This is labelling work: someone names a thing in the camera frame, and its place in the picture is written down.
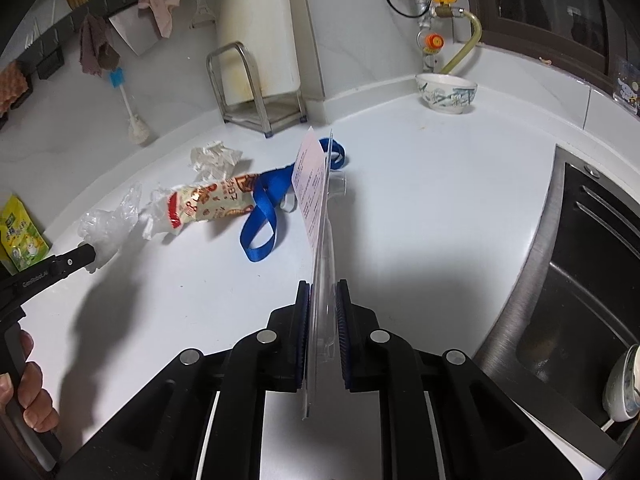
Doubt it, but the orange patterned dish cloth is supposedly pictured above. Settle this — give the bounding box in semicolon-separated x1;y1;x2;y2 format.
0;61;28;116

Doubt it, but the kitchen cleaver knife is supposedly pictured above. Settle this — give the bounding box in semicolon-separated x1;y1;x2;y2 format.
110;6;160;56

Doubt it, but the clear plastic bag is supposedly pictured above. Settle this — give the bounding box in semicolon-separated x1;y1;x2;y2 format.
77;183;142;273

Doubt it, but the clear glass mug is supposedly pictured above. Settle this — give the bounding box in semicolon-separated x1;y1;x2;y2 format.
613;56;640;116

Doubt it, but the black wall hanging rail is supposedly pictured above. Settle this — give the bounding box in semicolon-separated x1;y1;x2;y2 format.
10;0;138;109

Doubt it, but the dark framed window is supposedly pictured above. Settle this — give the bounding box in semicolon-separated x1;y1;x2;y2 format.
470;0;639;93

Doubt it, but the blue lanyard strap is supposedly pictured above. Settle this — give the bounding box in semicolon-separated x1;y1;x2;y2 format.
240;135;350;265

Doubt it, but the blue white bottle brush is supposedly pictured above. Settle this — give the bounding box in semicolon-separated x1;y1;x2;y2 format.
110;67;151;145

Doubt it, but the black kitchen sink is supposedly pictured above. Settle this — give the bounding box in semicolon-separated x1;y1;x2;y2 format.
474;148;639;468

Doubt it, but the yellow green seasoning pouch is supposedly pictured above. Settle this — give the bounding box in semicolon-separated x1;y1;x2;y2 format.
1;195;49;272

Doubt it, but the person's left hand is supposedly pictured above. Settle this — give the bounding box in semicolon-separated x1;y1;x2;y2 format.
0;361;60;432

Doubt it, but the pink paper receipt card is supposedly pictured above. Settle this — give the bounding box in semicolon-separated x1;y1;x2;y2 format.
292;129;336;419

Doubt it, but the white bowl in sink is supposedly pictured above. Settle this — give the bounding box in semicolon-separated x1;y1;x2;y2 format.
601;344;639;432

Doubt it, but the crumpled white tissue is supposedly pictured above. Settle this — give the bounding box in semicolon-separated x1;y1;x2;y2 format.
190;141;243;182

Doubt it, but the gas valve with hose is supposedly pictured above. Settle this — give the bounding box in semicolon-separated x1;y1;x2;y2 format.
385;0;483;75

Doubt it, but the white cutting board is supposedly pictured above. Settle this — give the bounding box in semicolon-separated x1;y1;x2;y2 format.
214;0;300;98

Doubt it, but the brown hanging cloth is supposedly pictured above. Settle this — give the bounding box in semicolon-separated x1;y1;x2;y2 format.
79;14;120;77

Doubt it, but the metal cutting board rack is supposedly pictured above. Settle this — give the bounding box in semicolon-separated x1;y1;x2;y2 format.
205;41;308;139

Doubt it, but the red white snack wrapper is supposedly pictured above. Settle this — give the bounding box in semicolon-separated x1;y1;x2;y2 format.
142;174;258;240

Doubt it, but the white patterned ceramic bowl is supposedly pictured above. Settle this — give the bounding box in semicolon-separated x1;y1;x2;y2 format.
414;73;477;115

